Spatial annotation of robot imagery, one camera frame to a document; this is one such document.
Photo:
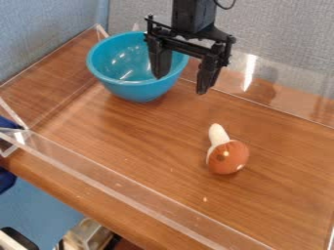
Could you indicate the clear acrylic tray walls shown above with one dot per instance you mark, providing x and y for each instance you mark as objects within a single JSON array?
[{"x": 127, "y": 162}]

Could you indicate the black and white object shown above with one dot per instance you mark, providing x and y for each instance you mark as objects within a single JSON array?
[{"x": 15, "y": 241}]

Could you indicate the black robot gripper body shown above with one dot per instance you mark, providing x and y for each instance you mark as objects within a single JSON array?
[{"x": 191, "y": 33}]

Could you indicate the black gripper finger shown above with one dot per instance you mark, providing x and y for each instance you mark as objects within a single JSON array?
[
  {"x": 207, "y": 74},
  {"x": 159, "y": 55}
]

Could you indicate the blue plastic bowl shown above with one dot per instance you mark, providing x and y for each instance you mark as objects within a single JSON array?
[{"x": 117, "y": 62}]

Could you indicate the grey metal frame part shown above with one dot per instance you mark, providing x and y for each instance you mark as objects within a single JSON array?
[{"x": 88, "y": 235}]

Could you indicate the brown and white toy mushroom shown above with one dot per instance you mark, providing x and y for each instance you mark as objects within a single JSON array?
[{"x": 227, "y": 155}]

